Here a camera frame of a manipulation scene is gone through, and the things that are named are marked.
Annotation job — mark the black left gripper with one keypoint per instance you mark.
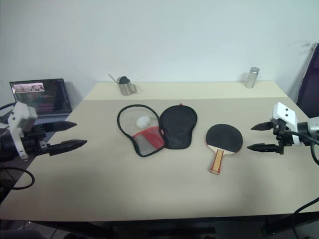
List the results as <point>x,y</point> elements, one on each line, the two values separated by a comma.
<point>32,144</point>

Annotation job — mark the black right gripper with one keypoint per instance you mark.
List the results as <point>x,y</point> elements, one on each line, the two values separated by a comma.
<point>284,139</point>

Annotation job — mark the black rubber table tennis paddle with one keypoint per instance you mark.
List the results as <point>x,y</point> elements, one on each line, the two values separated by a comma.
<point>224,138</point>

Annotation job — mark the white fluffy pompom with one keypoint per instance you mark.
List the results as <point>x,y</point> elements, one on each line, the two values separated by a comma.
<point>143,122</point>

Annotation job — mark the black red paddle case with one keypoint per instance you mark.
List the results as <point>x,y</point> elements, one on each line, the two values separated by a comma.
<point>178,129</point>

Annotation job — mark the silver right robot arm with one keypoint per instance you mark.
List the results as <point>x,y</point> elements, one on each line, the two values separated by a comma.
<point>310,128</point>

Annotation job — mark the open laptop computer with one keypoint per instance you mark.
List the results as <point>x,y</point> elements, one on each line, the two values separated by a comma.
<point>42,97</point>

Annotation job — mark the steel cylinder canister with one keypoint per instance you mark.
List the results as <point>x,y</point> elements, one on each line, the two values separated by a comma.
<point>251,78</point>

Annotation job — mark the thin metal stick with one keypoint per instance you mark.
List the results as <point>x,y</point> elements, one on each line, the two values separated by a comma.
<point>112,77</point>

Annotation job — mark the black lump in mug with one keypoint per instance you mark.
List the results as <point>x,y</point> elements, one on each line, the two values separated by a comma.
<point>124,80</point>

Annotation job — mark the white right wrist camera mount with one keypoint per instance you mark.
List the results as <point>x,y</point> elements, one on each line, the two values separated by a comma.
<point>284,112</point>

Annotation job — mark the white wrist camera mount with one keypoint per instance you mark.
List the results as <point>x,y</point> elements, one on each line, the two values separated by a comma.
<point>284,112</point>
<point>21,117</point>

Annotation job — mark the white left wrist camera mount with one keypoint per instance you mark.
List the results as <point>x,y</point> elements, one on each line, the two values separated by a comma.
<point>21,117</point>

